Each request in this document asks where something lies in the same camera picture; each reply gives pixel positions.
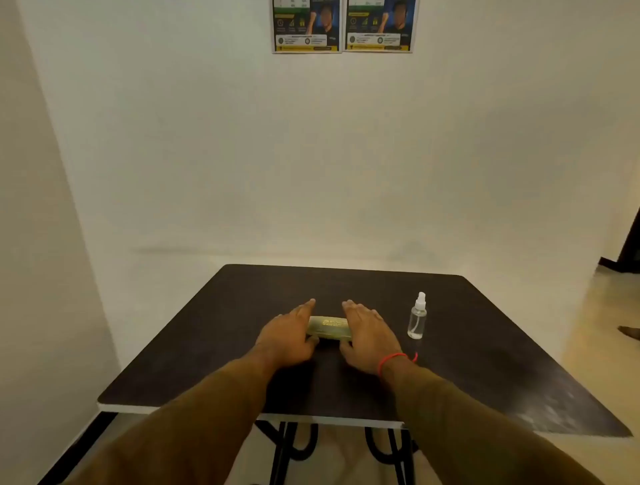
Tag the person's left hand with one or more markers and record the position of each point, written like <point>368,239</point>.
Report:
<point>285,339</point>

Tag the dark doorway frame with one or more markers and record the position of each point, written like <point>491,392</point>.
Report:
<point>627,245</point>

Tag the gold rectangular case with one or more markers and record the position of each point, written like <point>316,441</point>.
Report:
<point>328,328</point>

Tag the person's right thumb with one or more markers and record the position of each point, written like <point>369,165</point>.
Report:
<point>346,345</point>

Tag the person's right hand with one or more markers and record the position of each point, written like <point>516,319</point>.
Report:
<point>369,342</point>

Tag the black metal table frame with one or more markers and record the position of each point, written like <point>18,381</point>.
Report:
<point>300,449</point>

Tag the blue and yellow poster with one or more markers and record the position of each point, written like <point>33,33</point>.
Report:
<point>306,25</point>
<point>380,25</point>

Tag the red thread wristband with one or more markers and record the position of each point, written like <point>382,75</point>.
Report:
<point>392,360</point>

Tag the person's left thumb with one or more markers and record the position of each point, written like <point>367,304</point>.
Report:
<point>312,340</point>

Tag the clear spray bottle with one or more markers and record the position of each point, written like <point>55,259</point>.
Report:
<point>417,320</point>

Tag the person's right forearm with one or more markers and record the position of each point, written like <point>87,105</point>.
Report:
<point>480,429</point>

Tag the person's left forearm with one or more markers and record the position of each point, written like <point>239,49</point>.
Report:
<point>200,424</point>

